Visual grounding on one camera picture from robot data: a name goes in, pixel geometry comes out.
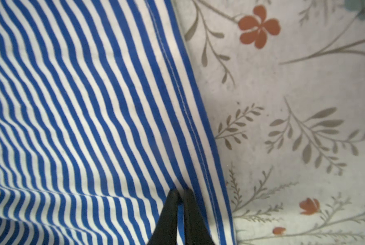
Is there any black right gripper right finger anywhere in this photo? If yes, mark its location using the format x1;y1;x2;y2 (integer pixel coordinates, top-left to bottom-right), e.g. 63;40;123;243
182;189;214;245

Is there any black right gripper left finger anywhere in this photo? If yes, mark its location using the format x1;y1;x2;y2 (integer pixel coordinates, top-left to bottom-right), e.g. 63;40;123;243
147;189;179;245

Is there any striped tank top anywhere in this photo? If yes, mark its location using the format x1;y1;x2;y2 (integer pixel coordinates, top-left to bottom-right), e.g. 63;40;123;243
0;1;236;245

